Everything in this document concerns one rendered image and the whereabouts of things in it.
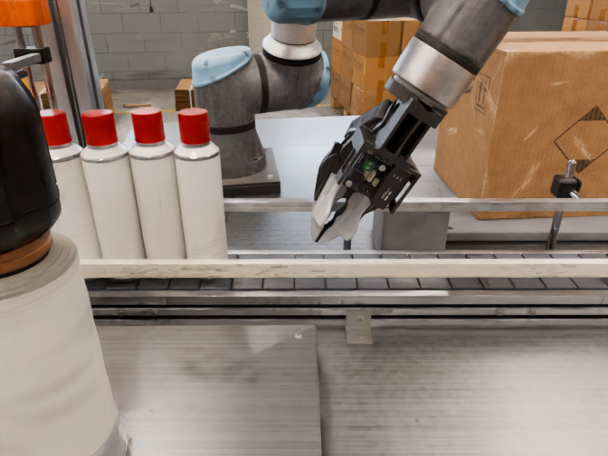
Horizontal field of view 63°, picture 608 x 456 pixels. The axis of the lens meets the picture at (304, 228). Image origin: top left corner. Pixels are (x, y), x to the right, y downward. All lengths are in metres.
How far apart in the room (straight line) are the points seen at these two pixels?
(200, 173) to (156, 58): 5.57
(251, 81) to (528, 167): 0.51
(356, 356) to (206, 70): 0.60
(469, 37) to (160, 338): 0.43
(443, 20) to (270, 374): 0.37
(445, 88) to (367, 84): 3.45
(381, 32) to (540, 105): 3.13
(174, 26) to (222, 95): 5.10
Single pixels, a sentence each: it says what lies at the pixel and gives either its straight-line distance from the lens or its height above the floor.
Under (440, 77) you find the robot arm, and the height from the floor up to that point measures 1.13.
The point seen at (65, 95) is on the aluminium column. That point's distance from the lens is 0.75.
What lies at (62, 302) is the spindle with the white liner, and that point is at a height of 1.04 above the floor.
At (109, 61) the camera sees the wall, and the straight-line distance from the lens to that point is 6.22.
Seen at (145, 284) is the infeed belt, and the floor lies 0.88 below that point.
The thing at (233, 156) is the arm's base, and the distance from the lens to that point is 0.99.
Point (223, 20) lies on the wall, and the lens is 6.03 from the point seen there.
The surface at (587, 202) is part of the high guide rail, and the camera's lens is 0.73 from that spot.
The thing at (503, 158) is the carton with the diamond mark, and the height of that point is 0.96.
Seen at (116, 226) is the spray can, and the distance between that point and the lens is 0.62.
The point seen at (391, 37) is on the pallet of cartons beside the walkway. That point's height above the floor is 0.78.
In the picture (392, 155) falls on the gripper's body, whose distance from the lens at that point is 0.51.
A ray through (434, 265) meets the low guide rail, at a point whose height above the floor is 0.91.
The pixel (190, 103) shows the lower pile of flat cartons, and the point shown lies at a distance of 5.05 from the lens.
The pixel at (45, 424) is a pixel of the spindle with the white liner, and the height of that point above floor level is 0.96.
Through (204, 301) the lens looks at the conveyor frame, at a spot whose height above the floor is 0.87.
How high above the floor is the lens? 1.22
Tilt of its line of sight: 27 degrees down
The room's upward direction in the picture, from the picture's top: straight up
